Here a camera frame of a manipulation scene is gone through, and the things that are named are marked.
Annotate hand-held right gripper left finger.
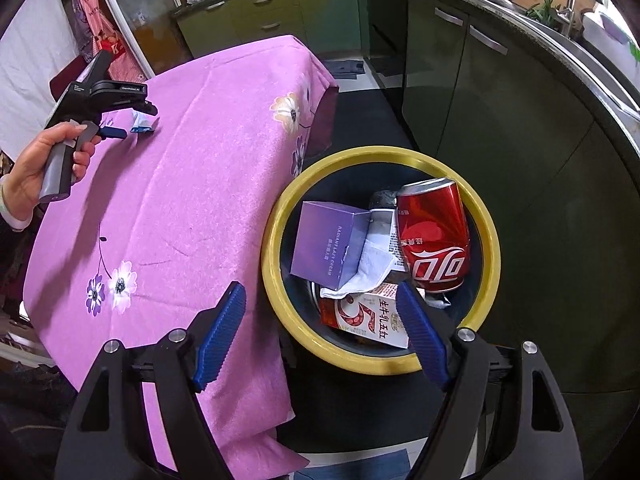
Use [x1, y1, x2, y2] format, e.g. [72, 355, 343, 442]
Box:
[54, 281, 247, 480]

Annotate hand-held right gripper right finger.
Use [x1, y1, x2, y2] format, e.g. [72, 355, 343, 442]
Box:
[396, 281, 585, 480]

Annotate blue and white packet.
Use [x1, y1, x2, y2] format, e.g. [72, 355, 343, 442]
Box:
[130, 112, 162, 134]

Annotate red and white carton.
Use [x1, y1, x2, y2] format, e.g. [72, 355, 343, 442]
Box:
[319, 282, 411, 351]

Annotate white paper wrapper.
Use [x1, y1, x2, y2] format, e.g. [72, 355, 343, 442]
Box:
[320, 210, 408, 301]

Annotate red soda can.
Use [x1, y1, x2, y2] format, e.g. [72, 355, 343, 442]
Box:
[396, 177, 472, 294]

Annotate purple cardboard box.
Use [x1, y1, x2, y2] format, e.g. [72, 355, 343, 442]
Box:
[290, 201, 373, 292]

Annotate yellow-rimmed black waste bin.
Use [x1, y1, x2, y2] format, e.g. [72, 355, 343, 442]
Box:
[261, 146, 502, 376]

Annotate person's left forearm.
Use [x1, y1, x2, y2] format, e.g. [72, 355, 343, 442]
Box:
[0, 180, 34, 235]

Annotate person's left hand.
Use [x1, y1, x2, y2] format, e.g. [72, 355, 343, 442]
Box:
[0, 123, 100, 221]

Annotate white hanging cloth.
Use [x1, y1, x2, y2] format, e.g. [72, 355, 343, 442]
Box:
[0, 0, 76, 146]

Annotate purple floral tablecloth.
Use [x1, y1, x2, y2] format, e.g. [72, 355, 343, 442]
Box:
[22, 35, 340, 476]

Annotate red patterned hanging bags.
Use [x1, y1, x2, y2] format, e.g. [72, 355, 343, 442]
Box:
[65, 0, 151, 81]

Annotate white-framed glass door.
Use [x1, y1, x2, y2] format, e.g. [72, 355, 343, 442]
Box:
[90, 0, 186, 78]

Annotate light green base cabinets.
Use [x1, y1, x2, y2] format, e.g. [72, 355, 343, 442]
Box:
[172, 0, 363, 61]

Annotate dark grey rounded object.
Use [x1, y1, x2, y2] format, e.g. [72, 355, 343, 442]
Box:
[369, 189, 401, 211]

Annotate blue floor mat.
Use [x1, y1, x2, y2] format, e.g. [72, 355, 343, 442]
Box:
[300, 452, 412, 480]

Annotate dark blue floor cloth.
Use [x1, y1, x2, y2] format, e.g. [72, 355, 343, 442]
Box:
[330, 60, 366, 79]

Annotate dark green base cabinets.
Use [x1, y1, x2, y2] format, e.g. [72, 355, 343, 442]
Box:
[355, 0, 640, 391]

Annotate steel sink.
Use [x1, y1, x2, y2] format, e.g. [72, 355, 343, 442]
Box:
[550, 35, 640, 111]

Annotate green leafy vegetables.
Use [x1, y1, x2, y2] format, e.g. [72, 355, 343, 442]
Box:
[527, 0, 563, 28]

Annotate purple plastic bowl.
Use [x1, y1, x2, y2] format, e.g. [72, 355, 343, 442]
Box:
[597, 12, 631, 43]

